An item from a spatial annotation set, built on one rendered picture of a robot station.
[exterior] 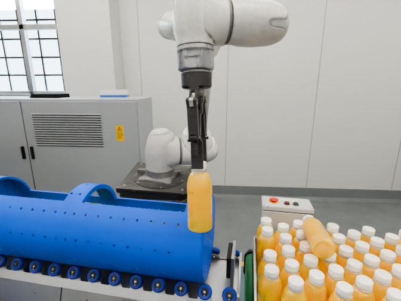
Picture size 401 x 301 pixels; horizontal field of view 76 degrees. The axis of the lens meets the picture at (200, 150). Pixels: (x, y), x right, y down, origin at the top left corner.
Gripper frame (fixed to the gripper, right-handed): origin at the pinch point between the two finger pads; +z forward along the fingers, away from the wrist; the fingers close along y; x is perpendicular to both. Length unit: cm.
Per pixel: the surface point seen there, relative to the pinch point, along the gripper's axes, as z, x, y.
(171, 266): 32.9, -9.6, -1.3
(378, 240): 33, 53, -26
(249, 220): 118, 5, -233
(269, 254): 32.6, 18.1, -11.1
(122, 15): -136, -151, -255
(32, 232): 25, -55, 0
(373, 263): 34, 47, -14
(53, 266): 40, -54, -5
